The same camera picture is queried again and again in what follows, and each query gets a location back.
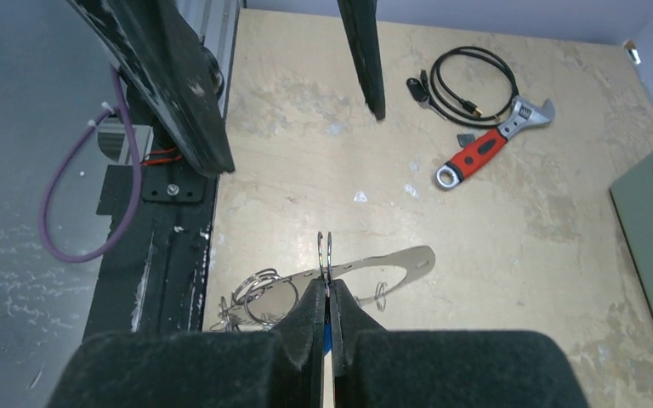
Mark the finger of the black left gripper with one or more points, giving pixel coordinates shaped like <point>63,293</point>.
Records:
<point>162,57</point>
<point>360,25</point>

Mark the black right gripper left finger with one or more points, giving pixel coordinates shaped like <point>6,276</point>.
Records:
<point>281,367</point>

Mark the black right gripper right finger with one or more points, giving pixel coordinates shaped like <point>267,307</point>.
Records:
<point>374,367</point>

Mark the key with blue tag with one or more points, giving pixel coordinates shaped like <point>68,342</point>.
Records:
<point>327,383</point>

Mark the large metal keyring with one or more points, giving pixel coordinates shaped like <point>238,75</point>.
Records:
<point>266,297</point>

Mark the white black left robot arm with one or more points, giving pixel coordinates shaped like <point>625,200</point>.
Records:
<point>152,112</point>

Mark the black metal base rail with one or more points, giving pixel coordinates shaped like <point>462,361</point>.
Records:
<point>154,280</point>

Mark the red handled adjustable wrench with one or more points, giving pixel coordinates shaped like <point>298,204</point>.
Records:
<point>474,156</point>

